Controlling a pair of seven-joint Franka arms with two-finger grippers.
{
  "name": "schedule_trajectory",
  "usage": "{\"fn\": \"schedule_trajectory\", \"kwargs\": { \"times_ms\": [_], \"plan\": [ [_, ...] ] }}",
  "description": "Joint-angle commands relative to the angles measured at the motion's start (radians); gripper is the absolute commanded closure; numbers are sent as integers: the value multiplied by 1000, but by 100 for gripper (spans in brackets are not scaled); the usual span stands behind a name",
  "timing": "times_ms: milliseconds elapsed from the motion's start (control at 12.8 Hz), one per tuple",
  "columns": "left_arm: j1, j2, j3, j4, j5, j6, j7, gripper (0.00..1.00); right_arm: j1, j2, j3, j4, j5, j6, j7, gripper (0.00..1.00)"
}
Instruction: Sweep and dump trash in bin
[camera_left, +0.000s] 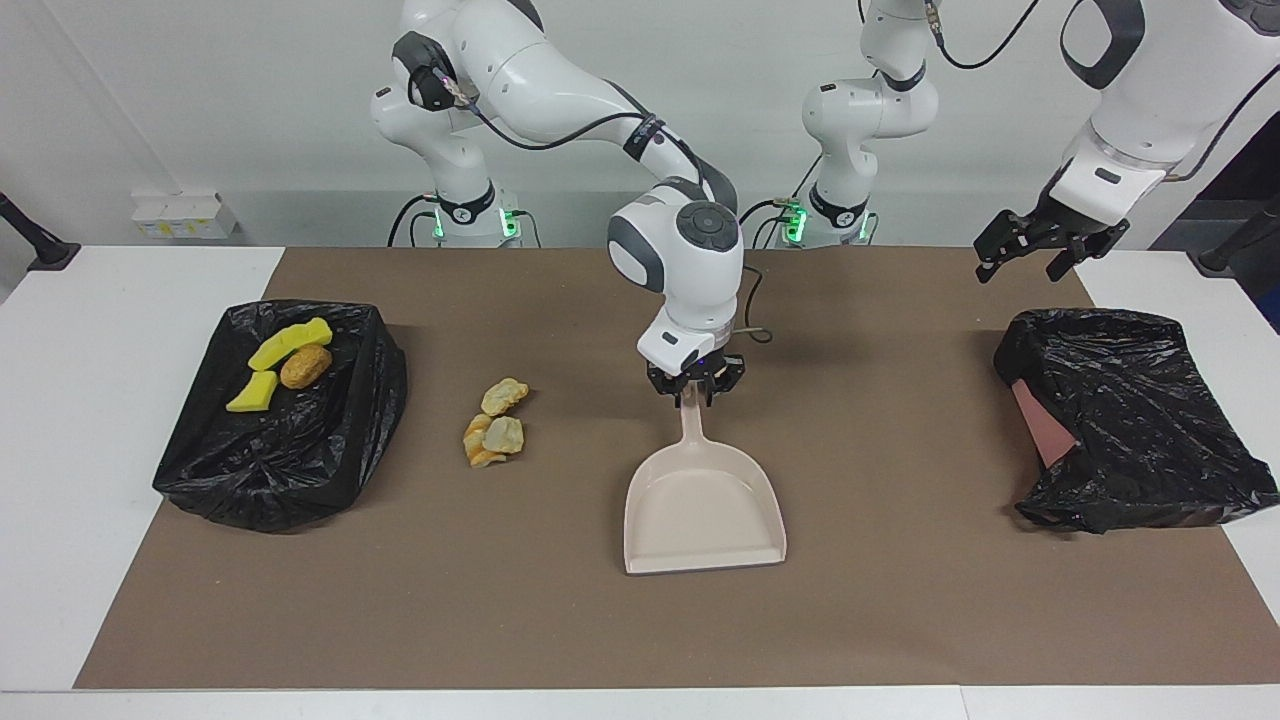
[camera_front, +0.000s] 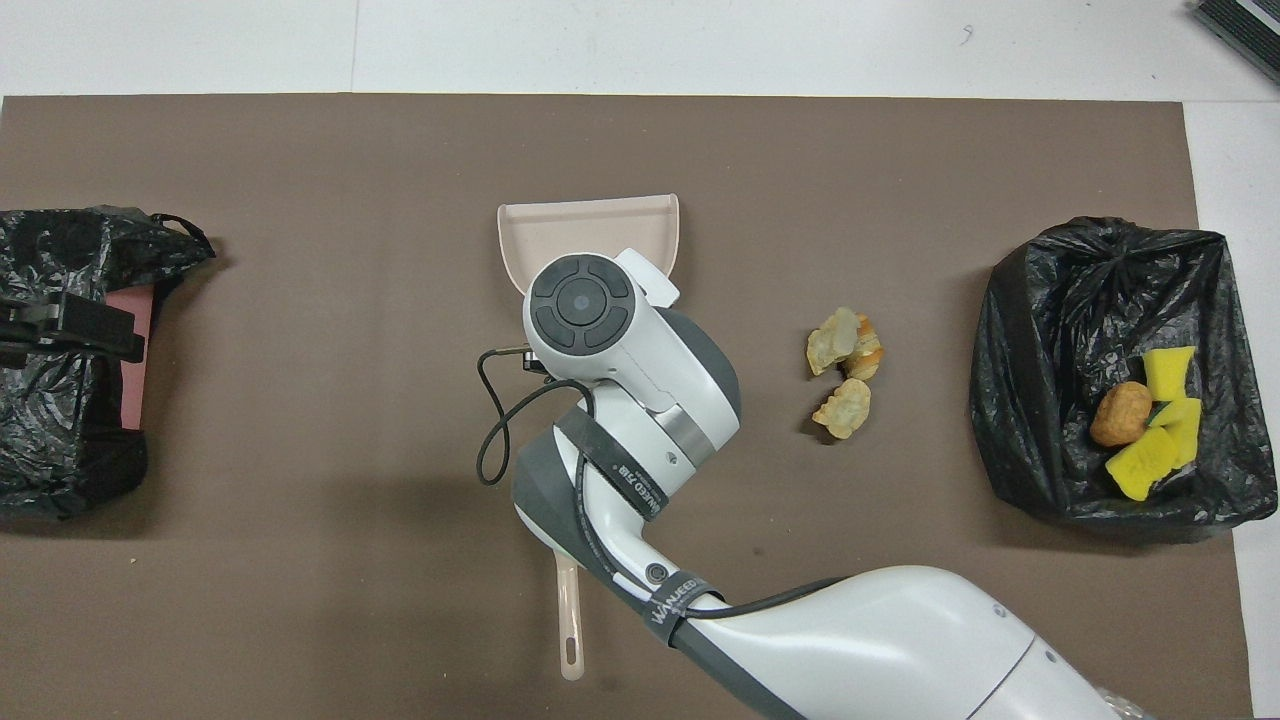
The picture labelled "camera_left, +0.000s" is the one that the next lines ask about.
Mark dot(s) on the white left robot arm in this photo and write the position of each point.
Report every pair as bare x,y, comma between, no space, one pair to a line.
1160,90

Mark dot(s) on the brown table mat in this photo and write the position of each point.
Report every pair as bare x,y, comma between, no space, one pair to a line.
640,620

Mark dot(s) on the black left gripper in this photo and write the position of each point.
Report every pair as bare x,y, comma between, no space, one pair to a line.
1075,225

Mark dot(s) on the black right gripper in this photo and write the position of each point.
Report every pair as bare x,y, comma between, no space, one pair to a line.
720,372

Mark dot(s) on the pale green scraps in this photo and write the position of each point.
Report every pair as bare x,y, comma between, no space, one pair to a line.
505,435

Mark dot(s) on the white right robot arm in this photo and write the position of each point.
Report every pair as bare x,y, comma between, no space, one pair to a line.
560,80

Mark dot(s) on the black trash bag bin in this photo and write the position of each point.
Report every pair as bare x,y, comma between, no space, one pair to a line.
300,460

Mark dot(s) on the black stand foot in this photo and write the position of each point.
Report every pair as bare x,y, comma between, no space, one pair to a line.
45,250
1225,255

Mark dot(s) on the pink bin box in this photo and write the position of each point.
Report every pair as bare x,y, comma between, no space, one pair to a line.
1045,430

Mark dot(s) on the yellow sponge piece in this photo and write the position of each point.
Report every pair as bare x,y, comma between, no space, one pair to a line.
253,392
315,332
272,350

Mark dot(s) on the black trash bag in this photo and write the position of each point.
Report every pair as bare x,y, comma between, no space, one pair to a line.
1150,420

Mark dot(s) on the white wall socket box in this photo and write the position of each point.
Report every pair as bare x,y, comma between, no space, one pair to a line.
185,218

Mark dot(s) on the beige plastic dustpan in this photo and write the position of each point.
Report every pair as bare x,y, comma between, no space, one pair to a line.
700,510

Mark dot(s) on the brown toy bread roll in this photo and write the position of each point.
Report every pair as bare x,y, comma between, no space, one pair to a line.
306,367

